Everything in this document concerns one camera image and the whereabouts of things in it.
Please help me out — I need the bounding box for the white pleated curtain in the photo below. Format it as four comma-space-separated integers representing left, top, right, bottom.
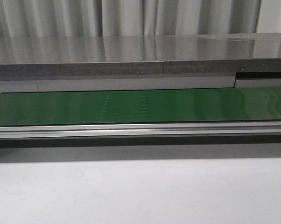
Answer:
0, 0, 281, 37

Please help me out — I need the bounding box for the grey conveyor back rail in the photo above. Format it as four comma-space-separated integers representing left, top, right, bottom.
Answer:
0, 72, 281, 93

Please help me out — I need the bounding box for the aluminium conveyor front rail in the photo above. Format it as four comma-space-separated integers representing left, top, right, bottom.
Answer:
0, 120, 281, 140

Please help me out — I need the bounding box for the green conveyor belt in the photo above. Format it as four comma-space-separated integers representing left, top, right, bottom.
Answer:
0, 87, 281, 126

